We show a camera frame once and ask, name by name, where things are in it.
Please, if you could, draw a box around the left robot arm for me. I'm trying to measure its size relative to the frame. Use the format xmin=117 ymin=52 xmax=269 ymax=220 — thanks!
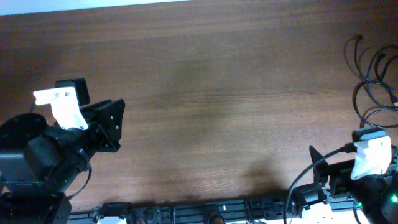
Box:
xmin=1 ymin=99 xmax=126 ymax=223

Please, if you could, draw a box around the thin black USB cable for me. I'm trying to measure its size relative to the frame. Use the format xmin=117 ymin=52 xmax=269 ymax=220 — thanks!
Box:
xmin=352 ymin=45 xmax=398 ymax=129

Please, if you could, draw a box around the right camera cable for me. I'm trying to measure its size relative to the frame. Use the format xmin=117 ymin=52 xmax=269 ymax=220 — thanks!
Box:
xmin=282 ymin=142 xmax=358 ymax=224

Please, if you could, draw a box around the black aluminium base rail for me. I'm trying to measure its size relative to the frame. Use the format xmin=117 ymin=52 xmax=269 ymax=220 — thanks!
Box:
xmin=67 ymin=190 xmax=368 ymax=224

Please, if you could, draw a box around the thick black USB cable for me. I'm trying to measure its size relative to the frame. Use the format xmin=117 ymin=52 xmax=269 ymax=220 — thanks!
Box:
xmin=343 ymin=34 xmax=398 ymax=130

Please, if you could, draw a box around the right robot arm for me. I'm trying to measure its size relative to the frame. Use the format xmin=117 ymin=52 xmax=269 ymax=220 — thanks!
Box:
xmin=282 ymin=143 xmax=397 ymax=223

